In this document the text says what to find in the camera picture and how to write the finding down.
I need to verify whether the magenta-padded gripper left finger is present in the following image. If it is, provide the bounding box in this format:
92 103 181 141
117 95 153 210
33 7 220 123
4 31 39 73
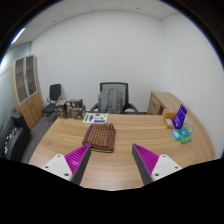
41 143 92 186

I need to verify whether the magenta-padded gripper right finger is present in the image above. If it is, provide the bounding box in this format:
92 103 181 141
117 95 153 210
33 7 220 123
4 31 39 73
131 143 183 186

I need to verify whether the brown patterned towel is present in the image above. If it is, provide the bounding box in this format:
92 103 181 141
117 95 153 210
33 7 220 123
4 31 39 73
81 122 117 154

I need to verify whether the teal box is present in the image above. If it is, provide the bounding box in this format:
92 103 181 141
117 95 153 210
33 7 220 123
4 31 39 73
171 129 181 141

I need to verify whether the green box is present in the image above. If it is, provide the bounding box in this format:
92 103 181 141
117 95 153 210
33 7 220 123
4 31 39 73
176 127 194 145

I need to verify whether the small yellow white box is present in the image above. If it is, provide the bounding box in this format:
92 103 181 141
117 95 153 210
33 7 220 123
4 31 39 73
163 118 175 130

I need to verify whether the purple box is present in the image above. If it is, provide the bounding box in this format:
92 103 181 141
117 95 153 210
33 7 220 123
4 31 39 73
172 103 188 130

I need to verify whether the orange box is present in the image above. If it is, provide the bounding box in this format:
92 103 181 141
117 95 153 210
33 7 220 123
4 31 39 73
161 108 178 121

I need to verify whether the black leather sofa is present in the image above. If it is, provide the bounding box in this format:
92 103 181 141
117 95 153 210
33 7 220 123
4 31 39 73
0 111 33 163

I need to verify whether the large dark cardboard box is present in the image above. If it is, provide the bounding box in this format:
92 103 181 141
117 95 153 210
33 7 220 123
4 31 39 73
66 105 88 120

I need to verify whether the small dark cardboard box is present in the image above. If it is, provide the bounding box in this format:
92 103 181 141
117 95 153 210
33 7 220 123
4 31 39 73
54 99 69 120

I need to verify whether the white printed paper sheet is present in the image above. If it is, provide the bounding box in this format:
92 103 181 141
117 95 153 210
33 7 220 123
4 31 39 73
82 112 109 125

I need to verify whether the wooden side desk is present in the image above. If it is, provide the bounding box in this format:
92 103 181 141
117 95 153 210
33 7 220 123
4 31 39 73
146 90 183 117

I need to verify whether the wooden shelf cabinet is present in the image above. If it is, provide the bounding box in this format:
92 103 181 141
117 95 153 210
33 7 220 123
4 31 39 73
9 54 45 130

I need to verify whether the flat dark cardboard box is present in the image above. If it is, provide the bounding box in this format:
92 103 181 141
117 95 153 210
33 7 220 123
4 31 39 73
65 98 84 109

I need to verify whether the grey backpack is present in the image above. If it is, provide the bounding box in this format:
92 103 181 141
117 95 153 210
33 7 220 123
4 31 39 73
97 88 125 115

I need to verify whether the black mesh office chair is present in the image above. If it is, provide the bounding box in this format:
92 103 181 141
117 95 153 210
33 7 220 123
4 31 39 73
89 81 140 115

